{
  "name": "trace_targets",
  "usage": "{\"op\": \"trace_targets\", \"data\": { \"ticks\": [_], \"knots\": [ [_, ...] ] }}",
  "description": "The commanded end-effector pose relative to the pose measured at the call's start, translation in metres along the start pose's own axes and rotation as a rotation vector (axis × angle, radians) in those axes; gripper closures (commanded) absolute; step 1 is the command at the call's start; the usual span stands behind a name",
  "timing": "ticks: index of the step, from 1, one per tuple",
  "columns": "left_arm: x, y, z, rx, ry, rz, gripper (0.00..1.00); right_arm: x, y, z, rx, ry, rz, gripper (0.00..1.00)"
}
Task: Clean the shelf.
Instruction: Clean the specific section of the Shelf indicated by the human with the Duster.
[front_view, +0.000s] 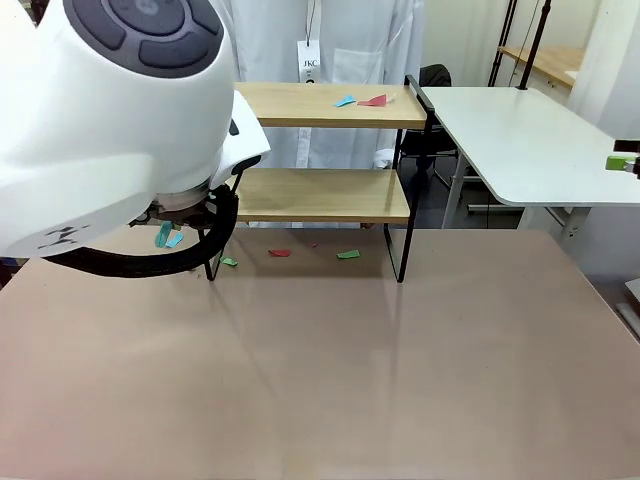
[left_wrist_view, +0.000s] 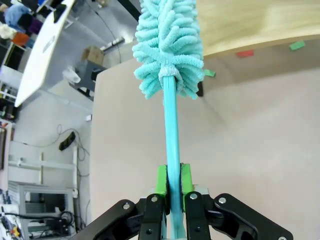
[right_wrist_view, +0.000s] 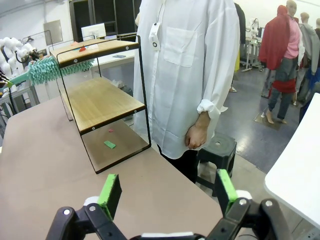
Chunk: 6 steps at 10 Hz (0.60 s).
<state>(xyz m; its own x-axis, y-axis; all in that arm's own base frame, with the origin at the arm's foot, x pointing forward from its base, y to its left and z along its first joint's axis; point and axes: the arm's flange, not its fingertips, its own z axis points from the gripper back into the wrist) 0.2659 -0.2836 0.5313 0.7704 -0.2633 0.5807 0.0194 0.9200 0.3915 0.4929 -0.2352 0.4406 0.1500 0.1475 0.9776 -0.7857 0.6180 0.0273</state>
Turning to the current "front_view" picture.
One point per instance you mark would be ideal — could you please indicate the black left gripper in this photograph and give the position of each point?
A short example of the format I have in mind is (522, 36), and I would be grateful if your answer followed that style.
(175, 218)

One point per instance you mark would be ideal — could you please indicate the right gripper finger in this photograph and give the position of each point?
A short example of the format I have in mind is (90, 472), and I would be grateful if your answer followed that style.
(620, 163)
(627, 145)

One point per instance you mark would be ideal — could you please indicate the small green paper scrap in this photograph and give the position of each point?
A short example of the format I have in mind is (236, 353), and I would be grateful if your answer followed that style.
(229, 260)

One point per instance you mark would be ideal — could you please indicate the long red paper scrap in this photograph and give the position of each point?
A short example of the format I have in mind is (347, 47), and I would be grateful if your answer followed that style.
(279, 253)

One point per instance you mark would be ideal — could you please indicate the long green paper scrap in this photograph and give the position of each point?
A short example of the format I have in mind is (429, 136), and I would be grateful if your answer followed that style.
(348, 254)

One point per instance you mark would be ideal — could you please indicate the light blue paper scrap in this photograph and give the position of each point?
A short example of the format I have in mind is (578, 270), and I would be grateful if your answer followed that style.
(344, 102)

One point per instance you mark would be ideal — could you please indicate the white pink paper scrap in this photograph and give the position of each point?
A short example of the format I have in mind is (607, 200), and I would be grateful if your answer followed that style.
(391, 97)

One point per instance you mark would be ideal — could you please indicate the large red paper scrap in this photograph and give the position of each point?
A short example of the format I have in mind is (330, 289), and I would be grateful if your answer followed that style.
(375, 101)

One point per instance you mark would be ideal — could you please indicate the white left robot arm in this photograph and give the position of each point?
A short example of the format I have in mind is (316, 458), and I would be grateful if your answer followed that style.
(100, 125)

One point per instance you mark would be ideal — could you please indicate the wooden background table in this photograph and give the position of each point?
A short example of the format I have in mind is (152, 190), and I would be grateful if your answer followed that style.
(550, 62)

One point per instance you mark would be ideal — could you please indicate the large white side table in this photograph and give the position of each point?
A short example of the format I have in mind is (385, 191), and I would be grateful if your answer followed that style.
(500, 125)

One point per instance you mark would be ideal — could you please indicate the black upright pole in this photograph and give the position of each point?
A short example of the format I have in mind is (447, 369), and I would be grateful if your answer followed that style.
(534, 47)

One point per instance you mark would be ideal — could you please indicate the black tripod stand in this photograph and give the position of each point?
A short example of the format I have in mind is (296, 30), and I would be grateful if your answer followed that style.
(501, 45)

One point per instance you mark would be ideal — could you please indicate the black office chair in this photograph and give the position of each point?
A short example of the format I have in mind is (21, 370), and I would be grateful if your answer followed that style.
(435, 75)

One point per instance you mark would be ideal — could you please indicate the white name badge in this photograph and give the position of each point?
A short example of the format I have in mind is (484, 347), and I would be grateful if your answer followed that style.
(308, 60)

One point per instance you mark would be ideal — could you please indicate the person in white coat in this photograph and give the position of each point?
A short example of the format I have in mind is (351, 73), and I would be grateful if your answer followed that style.
(360, 30)

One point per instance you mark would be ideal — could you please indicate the grey metal mount plate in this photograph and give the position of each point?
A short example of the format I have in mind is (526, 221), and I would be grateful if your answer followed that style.
(634, 295)

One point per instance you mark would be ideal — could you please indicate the wooden two-tier black-frame shelf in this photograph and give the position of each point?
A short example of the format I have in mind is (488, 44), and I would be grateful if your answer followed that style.
(325, 120)

